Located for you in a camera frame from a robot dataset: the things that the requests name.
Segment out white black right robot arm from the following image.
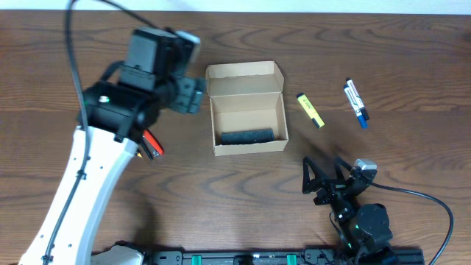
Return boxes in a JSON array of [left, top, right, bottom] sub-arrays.
[[302, 157, 399, 264]]

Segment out white marker blue cap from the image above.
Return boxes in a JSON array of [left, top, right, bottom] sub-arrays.
[[344, 85, 368, 129]]

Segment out brown cardboard box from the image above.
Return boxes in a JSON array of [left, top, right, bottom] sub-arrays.
[[205, 61, 289, 156]]

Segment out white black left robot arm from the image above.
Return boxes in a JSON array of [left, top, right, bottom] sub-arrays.
[[20, 27, 205, 264]]

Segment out yellow highlighter pen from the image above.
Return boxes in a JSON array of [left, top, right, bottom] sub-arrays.
[[297, 93, 325, 129]]

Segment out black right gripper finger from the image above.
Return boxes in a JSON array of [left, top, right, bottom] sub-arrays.
[[333, 157, 353, 184], [302, 157, 326, 194]]

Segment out white marker black cap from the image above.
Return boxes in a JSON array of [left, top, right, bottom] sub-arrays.
[[346, 77, 370, 121]]

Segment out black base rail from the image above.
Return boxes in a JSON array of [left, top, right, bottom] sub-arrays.
[[90, 241, 426, 265]]

